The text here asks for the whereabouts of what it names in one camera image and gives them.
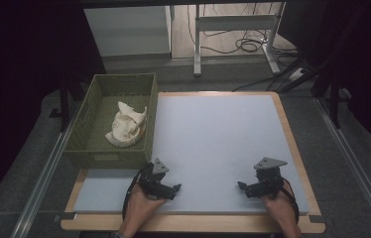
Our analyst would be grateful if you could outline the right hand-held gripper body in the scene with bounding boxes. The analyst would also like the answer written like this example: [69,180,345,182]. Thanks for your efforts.
[252,157,289,200]

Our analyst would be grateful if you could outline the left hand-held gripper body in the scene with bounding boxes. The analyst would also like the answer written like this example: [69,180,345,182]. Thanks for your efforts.
[137,158,172,200]

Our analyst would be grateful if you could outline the green woven basket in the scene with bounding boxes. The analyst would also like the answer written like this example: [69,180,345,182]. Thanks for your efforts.
[62,72,159,170]

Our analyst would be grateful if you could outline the cream cloth with egg print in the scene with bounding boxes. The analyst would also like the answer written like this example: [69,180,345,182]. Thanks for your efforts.
[104,100,149,149]

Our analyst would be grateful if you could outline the person's left hand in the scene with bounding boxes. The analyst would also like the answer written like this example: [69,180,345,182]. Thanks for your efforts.
[123,182,167,230]

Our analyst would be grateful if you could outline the person's right hand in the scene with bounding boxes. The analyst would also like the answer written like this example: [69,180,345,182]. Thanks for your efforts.
[260,182,300,227]

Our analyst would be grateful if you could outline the white foam mat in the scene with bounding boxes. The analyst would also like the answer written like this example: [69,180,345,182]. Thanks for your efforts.
[72,94,310,215]

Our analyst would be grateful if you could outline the black metal stand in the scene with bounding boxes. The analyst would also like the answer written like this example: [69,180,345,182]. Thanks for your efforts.
[311,58,352,130]
[49,72,87,133]

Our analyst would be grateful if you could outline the white power strip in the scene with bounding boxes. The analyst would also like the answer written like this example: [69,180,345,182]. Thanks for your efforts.
[287,66,308,82]

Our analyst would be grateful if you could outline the dark curtain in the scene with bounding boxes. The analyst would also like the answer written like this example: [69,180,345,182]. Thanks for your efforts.
[277,0,371,162]
[0,0,107,219]

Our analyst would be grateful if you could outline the white cabinet panel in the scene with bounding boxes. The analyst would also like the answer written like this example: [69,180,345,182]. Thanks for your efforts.
[83,5,173,58]

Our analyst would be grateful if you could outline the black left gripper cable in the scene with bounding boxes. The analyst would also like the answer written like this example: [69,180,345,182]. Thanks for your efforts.
[121,162,152,222]

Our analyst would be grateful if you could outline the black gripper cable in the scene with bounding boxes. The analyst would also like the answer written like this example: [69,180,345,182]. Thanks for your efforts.
[281,178,301,223]
[121,162,152,222]

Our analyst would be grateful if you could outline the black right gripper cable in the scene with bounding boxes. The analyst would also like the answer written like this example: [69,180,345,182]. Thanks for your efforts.
[281,178,301,223]

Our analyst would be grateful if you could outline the metal floor rail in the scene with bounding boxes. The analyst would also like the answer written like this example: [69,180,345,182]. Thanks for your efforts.
[312,97,371,238]
[9,107,87,238]

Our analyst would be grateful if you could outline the black table corner bracket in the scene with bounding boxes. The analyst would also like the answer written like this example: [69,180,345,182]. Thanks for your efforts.
[53,212,77,223]

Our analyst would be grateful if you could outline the black coiled floor cables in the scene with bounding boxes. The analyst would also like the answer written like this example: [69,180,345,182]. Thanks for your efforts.
[186,2,300,58]

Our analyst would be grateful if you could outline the white desk frame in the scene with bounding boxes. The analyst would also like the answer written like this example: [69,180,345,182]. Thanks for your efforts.
[192,1,287,77]

